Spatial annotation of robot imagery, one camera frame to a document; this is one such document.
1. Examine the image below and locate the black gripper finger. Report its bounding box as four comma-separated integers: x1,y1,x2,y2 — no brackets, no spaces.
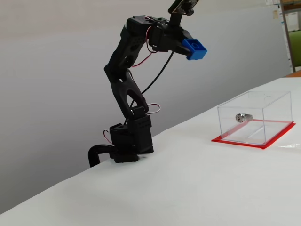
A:
173,44,190,57
181,29,196,41

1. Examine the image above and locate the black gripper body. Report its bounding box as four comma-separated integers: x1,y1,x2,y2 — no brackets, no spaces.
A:
150,20,187,54

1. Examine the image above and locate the blue lego brick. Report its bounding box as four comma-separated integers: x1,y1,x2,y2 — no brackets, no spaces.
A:
181,38,208,61

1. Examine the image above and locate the transparent acrylic box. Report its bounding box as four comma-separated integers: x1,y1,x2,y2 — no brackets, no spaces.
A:
217,90,293,145

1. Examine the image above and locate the silver cylinder lock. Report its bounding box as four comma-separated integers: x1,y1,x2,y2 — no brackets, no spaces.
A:
235,113,253,123

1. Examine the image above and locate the black table clamp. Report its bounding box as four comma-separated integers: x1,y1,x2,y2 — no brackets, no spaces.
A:
87,144,116,168

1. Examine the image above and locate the black camera cable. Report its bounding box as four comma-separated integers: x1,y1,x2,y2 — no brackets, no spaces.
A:
129,50,176,109

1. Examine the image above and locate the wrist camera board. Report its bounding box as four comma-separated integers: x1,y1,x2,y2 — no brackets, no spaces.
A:
168,0,200,17

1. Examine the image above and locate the red white servo wire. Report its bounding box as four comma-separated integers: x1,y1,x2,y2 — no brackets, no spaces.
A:
146,103,161,116
103,130,115,145
131,25,156,68

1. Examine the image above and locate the red base plate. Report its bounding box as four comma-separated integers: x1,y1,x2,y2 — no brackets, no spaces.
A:
211,120,296,150

